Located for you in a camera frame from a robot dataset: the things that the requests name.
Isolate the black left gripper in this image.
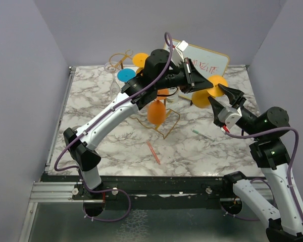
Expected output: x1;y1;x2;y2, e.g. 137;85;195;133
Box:
156;57;214;94

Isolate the yellow plastic wine glass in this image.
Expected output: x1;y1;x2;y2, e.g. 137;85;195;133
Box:
191;75;228;108
132;52;149;74

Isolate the orange plastic wine glass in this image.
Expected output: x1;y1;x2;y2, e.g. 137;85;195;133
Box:
147;89;169;125

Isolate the blue plastic wine glass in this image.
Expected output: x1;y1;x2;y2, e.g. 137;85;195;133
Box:
117;68;136;83

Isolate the clear tall wine glass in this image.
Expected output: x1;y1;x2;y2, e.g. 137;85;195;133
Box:
104;62;121;100

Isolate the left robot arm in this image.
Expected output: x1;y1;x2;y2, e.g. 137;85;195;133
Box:
63;49;214;199

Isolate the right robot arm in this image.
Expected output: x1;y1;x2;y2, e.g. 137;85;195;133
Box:
208;84;303;241

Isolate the white green marker pen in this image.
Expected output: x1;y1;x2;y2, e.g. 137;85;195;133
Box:
192;129;215;142

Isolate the red marker pen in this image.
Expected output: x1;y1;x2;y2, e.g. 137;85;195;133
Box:
147;141;161;165

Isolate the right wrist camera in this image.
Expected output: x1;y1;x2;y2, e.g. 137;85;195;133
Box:
218;107;242;130

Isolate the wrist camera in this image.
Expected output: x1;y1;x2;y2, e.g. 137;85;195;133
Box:
171;40;189;67
218;107;242;130

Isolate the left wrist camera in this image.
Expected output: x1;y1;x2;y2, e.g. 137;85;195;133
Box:
171;40;189;67

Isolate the gold wire wine glass rack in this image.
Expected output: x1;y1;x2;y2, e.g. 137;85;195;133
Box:
109;49;180;139

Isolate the black metal base frame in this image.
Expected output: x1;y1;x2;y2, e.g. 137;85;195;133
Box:
41;173;241;210

